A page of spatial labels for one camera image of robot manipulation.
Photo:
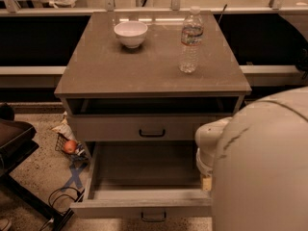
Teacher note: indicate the grey drawer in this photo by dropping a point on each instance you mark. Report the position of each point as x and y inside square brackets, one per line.
[152, 181]
[138, 127]

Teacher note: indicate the black wire basket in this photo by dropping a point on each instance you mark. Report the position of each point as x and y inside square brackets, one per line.
[79, 155]

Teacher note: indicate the crumpled snack bag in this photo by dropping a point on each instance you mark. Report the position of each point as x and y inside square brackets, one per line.
[64, 129]

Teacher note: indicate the white shoe tip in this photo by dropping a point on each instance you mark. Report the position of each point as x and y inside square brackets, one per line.
[5, 224]

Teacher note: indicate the clear plastic water bottle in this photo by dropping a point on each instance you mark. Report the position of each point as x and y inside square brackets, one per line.
[191, 39]

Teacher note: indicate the red apple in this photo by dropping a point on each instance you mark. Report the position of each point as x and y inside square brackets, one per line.
[70, 147]

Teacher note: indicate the blue tape cross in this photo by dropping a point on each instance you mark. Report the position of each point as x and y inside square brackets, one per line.
[75, 176]

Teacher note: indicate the yellow foam padded gripper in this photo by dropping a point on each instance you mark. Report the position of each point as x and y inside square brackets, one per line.
[203, 166]

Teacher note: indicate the white ceramic bowl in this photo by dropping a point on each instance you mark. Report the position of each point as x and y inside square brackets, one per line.
[131, 33]

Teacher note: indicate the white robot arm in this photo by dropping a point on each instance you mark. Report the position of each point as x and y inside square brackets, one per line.
[258, 163]

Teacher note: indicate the grey drawer cabinet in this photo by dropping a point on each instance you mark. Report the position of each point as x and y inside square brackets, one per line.
[104, 77]

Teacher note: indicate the black office chair left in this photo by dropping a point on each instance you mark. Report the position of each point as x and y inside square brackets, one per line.
[16, 145]

